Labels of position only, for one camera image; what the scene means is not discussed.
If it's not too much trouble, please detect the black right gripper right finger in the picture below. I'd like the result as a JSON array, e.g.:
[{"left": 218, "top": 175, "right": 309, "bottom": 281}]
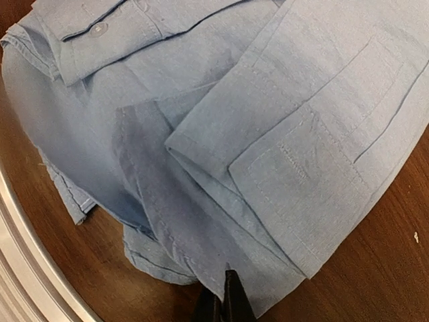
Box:
[{"left": 223, "top": 270, "right": 257, "bottom": 322}]

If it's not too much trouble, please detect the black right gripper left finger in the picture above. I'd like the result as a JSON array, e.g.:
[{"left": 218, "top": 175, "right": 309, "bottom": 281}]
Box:
[{"left": 190, "top": 288, "right": 222, "bottom": 322}]

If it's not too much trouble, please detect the light blue long sleeve shirt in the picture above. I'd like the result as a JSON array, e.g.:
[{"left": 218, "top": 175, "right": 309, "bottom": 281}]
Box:
[{"left": 1, "top": 1, "right": 428, "bottom": 316}]

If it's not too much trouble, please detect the aluminium front rail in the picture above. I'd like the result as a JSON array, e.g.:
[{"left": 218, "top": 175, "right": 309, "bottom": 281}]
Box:
[{"left": 1, "top": 172, "right": 101, "bottom": 321}]

